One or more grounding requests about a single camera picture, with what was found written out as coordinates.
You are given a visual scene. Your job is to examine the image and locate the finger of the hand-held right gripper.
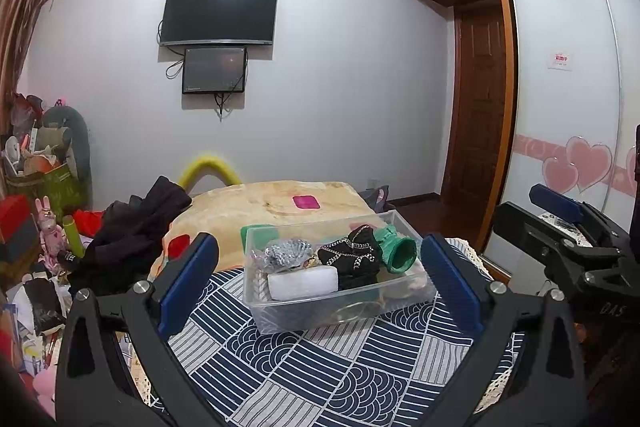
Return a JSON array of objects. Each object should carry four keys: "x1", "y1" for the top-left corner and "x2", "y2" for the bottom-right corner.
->
[
  {"x1": 492, "y1": 202, "x2": 623, "y2": 295},
  {"x1": 530, "y1": 183, "x2": 633, "y2": 253}
]

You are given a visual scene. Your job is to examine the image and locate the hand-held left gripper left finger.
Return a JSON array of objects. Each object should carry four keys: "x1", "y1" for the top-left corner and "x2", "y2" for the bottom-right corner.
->
[{"x1": 55, "y1": 232, "x2": 221, "y2": 427}]

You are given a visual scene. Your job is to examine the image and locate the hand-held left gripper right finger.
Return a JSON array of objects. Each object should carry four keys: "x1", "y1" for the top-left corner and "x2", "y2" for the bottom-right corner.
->
[{"x1": 421, "y1": 232, "x2": 588, "y2": 427}]

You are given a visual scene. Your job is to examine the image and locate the green ribbed cloth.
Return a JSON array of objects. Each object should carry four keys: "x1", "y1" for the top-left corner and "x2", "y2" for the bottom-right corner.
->
[{"x1": 372, "y1": 227, "x2": 418, "y2": 275}]

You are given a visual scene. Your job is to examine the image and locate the black pouch with silver chain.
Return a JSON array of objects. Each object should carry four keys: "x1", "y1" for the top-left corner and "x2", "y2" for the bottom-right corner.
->
[{"x1": 317, "y1": 224, "x2": 383, "y2": 293}]

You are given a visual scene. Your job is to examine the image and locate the clear plastic storage box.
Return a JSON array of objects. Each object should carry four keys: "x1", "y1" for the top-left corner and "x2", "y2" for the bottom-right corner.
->
[{"x1": 241, "y1": 209, "x2": 438, "y2": 335}]

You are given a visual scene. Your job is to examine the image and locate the white foam sponge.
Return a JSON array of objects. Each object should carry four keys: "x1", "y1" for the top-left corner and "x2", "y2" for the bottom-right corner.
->
[{"x1": 267, "y1": 266, "x2": 340, "y2": 302}]

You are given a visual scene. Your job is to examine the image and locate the black clothes pile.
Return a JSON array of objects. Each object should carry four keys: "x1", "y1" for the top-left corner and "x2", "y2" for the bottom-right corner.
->
[{"x1": 67, "y1": 176, "x2": 193, "y2": 298}]

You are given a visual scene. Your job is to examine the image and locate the white heart-print sliding door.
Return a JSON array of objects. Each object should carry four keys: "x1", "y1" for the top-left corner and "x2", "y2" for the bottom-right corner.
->
[
  {"x1": 477, "y1": 0, "x2": 623, "y2": 278},
  {"x1": 587, "y1": 0, "x2": 640, "y2": 218}
]

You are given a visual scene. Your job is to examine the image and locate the beige blanket with coloured patches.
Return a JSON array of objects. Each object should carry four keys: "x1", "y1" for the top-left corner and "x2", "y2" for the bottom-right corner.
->
[{"x1": 150, "y1": 180, "x2": 376, "y2": 278}]

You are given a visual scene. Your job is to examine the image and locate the dark wooden door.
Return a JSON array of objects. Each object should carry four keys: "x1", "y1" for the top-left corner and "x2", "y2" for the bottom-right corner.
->
[{"x1": 440, "y1": 4, "x2": 516, "y2": 208}]

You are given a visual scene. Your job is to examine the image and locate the red cloth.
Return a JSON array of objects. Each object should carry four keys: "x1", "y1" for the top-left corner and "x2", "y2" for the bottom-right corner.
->
[{"x1": 75, "y1": 211, "x2": 106, "y2": 238}]

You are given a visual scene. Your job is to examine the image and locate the yellow foam tube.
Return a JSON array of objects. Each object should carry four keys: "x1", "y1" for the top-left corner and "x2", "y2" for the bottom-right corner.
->
[{"x1": 179, "y1": 153, "x2": 241, "y2": 188}]

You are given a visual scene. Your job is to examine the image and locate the light green bottle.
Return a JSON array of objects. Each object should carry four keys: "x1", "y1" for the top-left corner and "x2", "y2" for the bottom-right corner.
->
[{"x1": 61, "y1": 216, "x2": 86, "y2": 258}]

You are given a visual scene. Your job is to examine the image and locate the black paper bag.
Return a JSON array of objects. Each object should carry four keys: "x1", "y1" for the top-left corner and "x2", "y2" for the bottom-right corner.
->
[{"x1": 22, "y1": 279, "x2": 66, "y2": 333}]

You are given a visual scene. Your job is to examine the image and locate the pink rabbit toy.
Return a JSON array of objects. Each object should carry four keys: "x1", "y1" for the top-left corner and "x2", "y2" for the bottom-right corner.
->
[{"x1": 35, "y1": 196, "x2": 68, "y2": 268}]

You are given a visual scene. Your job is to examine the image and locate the navy patterned lace-edged tablecloth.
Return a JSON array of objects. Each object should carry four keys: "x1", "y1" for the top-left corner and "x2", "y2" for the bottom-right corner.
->
[{"x1": 125, "y1": 237, "x2": 531, "y2": 427}]

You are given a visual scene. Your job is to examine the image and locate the green shopping bag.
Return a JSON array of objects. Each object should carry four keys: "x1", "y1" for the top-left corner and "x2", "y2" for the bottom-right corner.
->
[{"x1": 5, "y1": 162, "x2": 83, "y2": 218}]

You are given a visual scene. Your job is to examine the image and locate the pink plush toy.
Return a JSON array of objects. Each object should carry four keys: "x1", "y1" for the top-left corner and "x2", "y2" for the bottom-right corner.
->
[{"x1": 32, "y1": 367, "x2": 58, "y2": 413}]

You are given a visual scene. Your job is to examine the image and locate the red box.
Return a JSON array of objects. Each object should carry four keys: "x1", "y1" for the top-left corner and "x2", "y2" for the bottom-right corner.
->
[{"x1": 0, "y1": 194, "x2": 41, "y2": 263}]

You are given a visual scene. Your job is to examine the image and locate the grey green round cushion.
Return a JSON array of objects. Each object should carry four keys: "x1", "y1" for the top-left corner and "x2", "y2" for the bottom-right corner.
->
[{"x1": 42, "y1": 106, "x2": 92, "y2": 208}]

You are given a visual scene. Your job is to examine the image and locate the brown striped curtain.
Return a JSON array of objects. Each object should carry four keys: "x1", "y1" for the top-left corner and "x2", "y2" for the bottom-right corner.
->
[{"x1": 0, "y1": 0, "x2": 66, "y2": 108}]

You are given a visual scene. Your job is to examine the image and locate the dark bag with pink strap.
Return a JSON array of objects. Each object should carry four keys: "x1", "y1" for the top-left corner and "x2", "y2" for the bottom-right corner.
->
[{"x1": 357, "y1": 186, "x2": 391, "y2": 212}]

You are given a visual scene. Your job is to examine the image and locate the small black wall monitor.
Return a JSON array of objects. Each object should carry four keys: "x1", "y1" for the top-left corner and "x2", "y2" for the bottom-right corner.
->
[{"x1": 182, "y1": 47, "x2": 248, "y2": 94}]

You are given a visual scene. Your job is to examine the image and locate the black wall television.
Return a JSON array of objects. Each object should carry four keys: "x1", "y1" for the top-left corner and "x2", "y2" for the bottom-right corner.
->
[{"x1": 160, "y1": 0, "x2": 279, "y2": 46}]

